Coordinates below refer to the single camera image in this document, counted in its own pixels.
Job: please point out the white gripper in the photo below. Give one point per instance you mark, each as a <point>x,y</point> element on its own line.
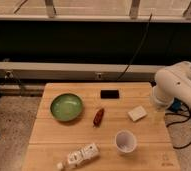
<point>159,98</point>

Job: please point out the white sponge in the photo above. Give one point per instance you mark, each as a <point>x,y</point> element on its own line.
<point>137,113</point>

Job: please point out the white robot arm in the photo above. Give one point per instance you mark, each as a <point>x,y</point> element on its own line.
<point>172,82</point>

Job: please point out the white ceramic cup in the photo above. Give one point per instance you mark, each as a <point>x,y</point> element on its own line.
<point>125,142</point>

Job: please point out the blue object on floor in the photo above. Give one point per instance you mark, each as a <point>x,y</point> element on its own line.
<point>176,105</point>

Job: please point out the black rectangular block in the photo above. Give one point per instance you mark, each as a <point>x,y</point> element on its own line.
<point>109,94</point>

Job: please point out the red chili pepper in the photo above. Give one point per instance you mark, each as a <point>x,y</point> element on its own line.
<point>98,117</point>

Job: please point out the green bowl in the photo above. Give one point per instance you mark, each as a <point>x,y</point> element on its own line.
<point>66,107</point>

